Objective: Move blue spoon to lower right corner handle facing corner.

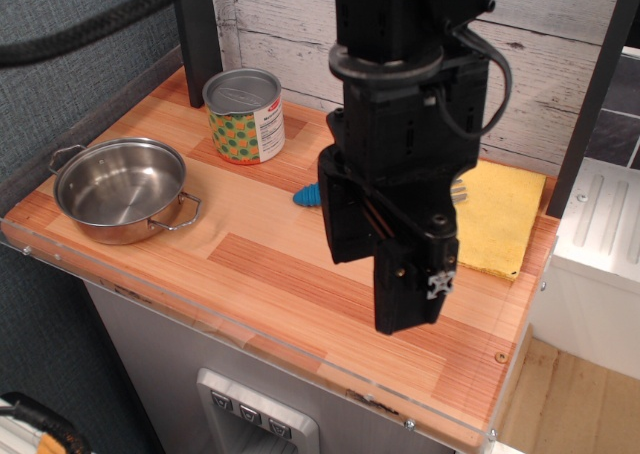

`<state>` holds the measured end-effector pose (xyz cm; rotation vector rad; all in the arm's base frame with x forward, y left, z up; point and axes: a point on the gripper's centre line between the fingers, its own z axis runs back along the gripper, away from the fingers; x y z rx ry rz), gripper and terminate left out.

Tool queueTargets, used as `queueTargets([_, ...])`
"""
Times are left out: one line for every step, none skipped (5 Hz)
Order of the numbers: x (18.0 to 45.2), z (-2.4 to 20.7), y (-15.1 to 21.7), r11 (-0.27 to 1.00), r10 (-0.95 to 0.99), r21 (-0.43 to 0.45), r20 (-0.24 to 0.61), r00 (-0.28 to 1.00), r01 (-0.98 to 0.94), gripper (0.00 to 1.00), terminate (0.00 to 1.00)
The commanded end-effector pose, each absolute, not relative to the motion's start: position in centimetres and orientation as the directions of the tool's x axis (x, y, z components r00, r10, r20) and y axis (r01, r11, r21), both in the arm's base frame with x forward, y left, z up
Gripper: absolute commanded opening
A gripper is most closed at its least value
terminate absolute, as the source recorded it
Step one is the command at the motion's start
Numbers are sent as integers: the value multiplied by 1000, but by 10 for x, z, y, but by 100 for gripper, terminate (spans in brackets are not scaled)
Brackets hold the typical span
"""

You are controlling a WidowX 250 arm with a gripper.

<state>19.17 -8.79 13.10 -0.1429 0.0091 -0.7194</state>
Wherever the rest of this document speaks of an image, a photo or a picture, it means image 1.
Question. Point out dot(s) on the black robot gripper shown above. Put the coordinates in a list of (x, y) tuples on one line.
[(385, 188)]

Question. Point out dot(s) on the blue handled metal fork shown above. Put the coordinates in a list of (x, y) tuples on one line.
[(310, 196)]

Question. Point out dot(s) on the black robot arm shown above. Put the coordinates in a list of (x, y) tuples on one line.
[(391, 44)]

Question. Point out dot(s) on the yellow cloth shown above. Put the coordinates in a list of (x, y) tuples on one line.
[(496, 219)]

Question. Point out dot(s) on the food can green orange label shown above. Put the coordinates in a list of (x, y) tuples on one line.
[(245, 112)]

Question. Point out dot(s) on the white toy sink unit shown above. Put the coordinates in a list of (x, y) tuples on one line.
[(588, 301)]

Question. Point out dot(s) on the silver toy cabinet front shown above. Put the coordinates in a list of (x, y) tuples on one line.
[(206, 395)]

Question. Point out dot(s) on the stainless steel pot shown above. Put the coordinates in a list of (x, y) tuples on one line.
[(123, 190)]

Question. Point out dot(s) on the clear acrylic edge guard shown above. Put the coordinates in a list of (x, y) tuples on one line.
[(314, 321)]

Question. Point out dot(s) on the black orange object bottom left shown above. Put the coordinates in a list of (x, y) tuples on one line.
[(28, 426)]

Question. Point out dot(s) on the dark left frame post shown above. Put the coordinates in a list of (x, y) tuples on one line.
[(201, 53)]

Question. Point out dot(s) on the dark frame post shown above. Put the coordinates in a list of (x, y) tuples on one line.
[(611, 49), (201, 53)]

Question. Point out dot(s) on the dark right frame post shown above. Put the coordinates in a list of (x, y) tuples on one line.
[(611, 49)]

